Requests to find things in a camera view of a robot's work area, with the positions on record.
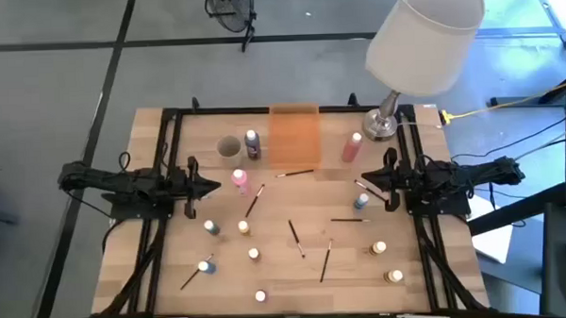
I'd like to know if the small blue paint bottle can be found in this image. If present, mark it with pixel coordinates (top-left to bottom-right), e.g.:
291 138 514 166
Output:
196 259 218 276

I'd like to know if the black table frame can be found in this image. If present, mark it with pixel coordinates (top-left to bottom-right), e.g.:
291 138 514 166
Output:
85 86 491 318

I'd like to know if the black floor fan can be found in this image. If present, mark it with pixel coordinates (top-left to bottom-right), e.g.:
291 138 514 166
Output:
204 0 259 55

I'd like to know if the large red paint bottle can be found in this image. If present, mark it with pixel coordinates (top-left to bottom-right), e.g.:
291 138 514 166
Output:
340 131 364 164

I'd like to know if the white cup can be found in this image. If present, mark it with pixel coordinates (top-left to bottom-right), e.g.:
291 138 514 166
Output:
215 134 244 170

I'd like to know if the small green paint bottle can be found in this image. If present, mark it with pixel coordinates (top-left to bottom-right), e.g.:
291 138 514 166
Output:
202 219 223 238

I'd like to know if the small ochre paint bottle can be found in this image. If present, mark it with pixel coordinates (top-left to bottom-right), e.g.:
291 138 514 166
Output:
383 268 406 285
367 240 389 257

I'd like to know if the grey desk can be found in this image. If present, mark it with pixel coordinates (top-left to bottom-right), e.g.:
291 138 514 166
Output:
531 88 566 318

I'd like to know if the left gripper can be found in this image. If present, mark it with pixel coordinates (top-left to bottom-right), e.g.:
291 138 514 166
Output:
171 155 224 221

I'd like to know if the large pink paint bottle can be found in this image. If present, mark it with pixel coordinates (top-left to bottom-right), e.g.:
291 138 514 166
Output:
229 168 251 197

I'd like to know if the large black paint bottle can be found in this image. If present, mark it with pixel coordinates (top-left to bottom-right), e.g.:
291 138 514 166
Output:
242 128 263 161

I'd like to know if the small turquoise paint bottle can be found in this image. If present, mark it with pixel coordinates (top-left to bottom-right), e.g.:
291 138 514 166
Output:
352 192 371 211

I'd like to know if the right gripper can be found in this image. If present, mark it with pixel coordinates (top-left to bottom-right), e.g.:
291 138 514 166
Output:
360 146 414 214

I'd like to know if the white sheet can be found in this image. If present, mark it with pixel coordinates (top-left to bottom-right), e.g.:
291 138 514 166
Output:
467 192 517 267

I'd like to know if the orange translucent plastic bin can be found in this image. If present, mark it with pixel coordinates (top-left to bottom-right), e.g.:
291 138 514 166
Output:
266 102 323 171

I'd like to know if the yellow cable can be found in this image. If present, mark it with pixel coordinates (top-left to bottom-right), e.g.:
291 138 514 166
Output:
438 75 566 126

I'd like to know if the black beam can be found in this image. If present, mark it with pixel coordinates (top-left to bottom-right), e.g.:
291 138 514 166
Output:
465 181 566 238

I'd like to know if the silver table lamp white shade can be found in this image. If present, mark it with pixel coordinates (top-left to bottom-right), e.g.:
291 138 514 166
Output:
357 0 491 143

